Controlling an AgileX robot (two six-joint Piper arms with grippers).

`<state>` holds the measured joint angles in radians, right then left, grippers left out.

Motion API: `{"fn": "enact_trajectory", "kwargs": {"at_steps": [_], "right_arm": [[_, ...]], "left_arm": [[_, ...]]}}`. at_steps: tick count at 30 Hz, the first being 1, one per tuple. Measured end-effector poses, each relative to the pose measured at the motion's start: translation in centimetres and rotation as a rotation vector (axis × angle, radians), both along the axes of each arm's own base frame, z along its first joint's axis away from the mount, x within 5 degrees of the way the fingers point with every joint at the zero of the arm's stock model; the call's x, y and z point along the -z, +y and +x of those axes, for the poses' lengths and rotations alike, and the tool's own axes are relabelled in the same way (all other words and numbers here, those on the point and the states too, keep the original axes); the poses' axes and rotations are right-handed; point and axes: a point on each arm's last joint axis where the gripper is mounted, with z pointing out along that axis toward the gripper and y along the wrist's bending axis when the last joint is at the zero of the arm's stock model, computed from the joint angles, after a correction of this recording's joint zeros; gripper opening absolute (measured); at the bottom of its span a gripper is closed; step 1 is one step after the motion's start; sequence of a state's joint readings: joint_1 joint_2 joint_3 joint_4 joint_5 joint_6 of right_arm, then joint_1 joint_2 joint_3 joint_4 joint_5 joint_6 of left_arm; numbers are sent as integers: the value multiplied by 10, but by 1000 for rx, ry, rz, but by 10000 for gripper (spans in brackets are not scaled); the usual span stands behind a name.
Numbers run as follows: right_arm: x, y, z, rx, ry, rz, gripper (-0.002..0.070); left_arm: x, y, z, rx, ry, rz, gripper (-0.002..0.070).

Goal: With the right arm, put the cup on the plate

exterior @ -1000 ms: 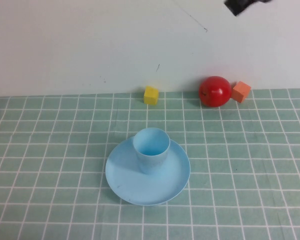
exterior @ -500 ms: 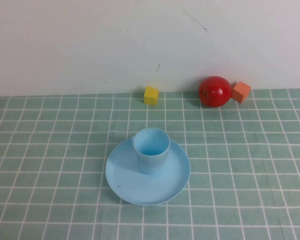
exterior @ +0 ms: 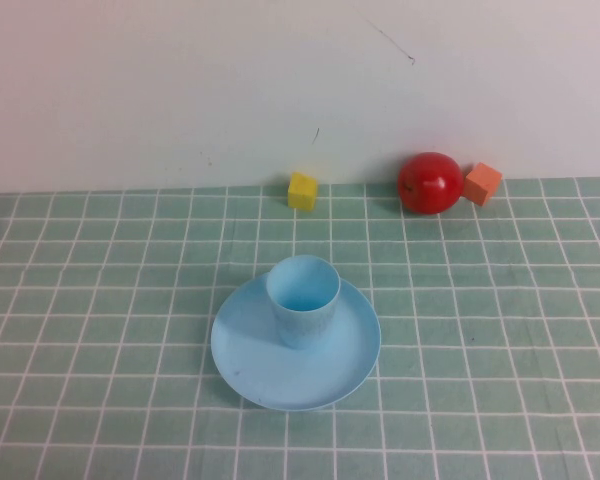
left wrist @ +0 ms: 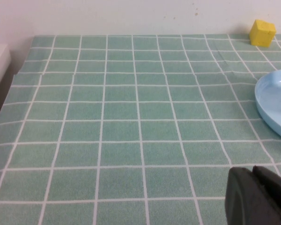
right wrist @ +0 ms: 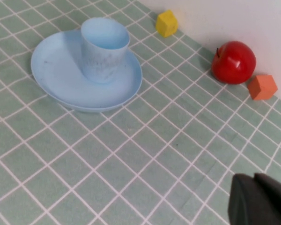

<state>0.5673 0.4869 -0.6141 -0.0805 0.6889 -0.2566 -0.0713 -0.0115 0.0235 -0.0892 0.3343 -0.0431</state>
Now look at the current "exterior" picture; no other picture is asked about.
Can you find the light blue plastic cup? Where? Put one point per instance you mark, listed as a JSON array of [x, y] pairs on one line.
[[302, 322]]

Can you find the light blue plastic plate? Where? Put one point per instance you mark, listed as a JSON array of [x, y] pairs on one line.
[[280, 375]]

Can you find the yellow foam cube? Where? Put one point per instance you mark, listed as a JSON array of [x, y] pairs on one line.
[[303, 192]]

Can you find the red apple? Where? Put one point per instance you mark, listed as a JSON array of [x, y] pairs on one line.
[[430, 185]]

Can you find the orange foam cube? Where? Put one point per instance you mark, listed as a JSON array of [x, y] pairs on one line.
[[482, 184]]

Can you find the green checkered tablecloth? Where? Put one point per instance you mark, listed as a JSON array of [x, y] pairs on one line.
[[105, 300]]

